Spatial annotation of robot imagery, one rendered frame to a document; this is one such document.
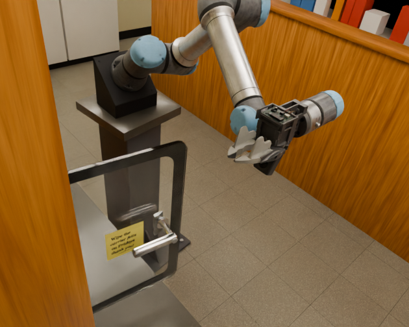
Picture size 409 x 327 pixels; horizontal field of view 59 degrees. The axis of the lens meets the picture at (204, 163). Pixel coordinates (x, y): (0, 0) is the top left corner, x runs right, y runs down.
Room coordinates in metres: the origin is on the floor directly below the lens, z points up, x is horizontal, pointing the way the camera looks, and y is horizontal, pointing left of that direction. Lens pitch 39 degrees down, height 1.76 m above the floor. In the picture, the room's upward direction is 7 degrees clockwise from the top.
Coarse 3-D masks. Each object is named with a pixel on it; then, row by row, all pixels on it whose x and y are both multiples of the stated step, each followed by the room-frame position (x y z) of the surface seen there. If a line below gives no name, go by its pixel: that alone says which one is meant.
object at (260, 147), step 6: (258, 138) 0.59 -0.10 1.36; (258, 144) 0.59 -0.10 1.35; (264, 144) 0.61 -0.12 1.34; (270, 144) 0.62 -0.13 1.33; (252, 150) 0.58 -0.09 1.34; (258, 150) 0.59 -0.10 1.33; (264, 150) 0.61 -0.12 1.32; (270, 150) 0.62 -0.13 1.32; (240, 156) 0.58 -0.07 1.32; (246, 156) 0.58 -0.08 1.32; (252, 156) 0.58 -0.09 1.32; (258, 156) 0.59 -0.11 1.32; (240, 162) 0.57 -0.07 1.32; (246, 162) 0.57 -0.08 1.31; (252, 162) 0.58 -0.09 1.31; (258, 162) 0.58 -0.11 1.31
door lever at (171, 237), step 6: (162, 222) 0.48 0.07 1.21; (168, 228) 0.47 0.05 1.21; (168, 234) 0.45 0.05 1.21; (174, 234) 0.46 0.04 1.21; (156, 240) 0.44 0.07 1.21; (162, 240) 0.44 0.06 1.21; (168, 240) 0.44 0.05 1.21; (174, 240) 0.44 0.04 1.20; (138, 246) 0.42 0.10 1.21; (144, 246) 0.42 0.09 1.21; (150, 246) 0.42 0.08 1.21; (156, 246) 0.43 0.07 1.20; (162, 246) 0.43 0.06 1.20; (132, 252) 0.41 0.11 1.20; (138, 252) 0.40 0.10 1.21; (144, 252) 0.41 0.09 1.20
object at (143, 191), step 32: (128, 160) 0.45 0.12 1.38; (160, 160) 0.48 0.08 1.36; (96, 192) 0.41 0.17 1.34; (128, 192) 0.45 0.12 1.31; (160, 192) 0.48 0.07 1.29; (96, 224) 0.41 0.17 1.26; (128, 224) 0.44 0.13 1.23; (96, 256) 0.41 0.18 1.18; (128, 256) 0.44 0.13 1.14; (160, 256) 0.49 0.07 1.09; (96, 288) 0.40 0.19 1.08; (128, 288) 0.44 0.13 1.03
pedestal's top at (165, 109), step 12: (96, 96) 1.39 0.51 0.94; (84, 108) 1.29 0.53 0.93; (96, 108) 1.29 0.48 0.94; (156, 108) 1.35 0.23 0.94; (168, 108) 1.36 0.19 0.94; (180, 108) 1.39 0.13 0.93; (96, 120) 1.24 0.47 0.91; (108, 120) 1.22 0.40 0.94; (120, 120) 1.23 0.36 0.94; (132, 120) 1.24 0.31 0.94; (144, 120) 1.25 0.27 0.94; (156, 120) 1.28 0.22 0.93; (120, 132) 1.15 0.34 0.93; (132, 132) 1.17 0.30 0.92
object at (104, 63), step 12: (96, 60) 1.33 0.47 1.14; (108, 60) 1.36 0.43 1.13; (96, 72) 1.32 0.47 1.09; (108, 72) 1.32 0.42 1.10; (96, 84) 1.32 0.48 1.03; (108, 84) 1.28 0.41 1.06; (108, 96) 1.26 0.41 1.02; (120, 96) 1.27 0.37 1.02; (132, 96) 1.30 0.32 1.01; (144, 96) 1.33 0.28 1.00; (156, 96) 1.38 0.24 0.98; (108, 108) 1.27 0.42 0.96; (120, 108) 1.25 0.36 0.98; (132, 108) 1.29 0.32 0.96; (144, 108) 1.33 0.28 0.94
